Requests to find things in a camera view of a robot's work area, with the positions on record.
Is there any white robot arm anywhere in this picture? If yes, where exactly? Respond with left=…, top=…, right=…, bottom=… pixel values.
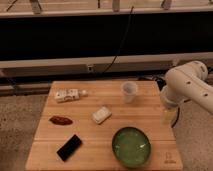
left=160, top=61, right=213, bottom=125

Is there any white sponge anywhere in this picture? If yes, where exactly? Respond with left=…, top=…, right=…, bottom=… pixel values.
left=92, top=106, right=112, bottom=124

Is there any clear plastic cup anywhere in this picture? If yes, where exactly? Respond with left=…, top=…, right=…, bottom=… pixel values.
left=121, top=81, right=138, bottom=103

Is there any green bowl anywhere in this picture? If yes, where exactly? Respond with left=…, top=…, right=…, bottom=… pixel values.
left=112, top=127, right=151, bottom=168

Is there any black rectangular block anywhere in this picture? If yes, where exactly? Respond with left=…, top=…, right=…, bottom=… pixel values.
left=57, top=134, right=82, bottom=161

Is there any black floor cable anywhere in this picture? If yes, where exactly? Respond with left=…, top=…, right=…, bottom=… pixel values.
left=171, top=106, right=181, bottom=129

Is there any black hanging cable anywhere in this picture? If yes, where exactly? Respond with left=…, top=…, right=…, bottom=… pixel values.
left=101, top=4, right=135, bottom=75

